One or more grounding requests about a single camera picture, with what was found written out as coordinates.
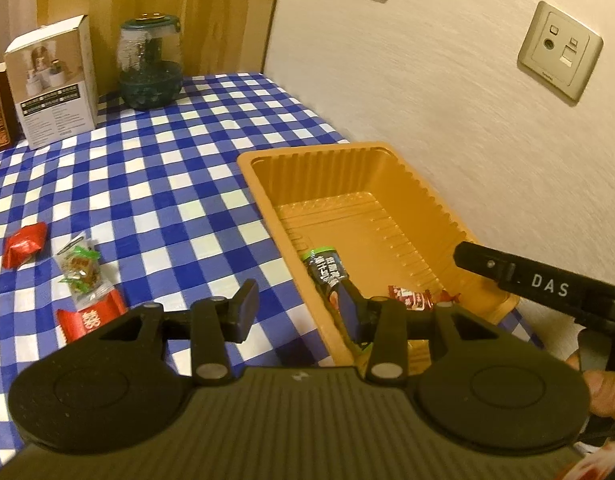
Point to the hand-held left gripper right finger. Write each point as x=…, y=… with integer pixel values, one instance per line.
x=348, y=310

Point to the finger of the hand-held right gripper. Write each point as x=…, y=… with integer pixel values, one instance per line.
x=480, y=260

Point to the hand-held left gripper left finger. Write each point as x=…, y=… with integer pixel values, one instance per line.
x=242, y=310

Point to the tall green snack packet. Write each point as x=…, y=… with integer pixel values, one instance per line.
x=327, y=270

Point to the dark red snack packet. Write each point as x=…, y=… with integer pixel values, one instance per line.
x=410, y=297

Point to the orange plastic tray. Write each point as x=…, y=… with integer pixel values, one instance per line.
x=347, y=195

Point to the clear snack packet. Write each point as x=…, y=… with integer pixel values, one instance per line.
x=80, y=270

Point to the red foil pouch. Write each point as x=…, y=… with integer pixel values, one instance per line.
x=25, y=246

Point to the person's right hand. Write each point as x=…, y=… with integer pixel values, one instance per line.
x=612, y=395

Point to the blue white checkered tablecloth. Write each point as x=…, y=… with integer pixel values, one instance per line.
x=162, y=185

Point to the red packet with white label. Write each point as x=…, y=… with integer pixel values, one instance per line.
x=87, y=322

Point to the glass jar with green base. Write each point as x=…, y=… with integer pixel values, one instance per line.
x=150, y=70

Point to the white product box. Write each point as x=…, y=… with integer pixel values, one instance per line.
x=52, y=85

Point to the red patterned gift box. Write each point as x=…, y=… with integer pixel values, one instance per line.
x=0, y=110

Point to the beige wall data socket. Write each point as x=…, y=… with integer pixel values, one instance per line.
x=560, y=52

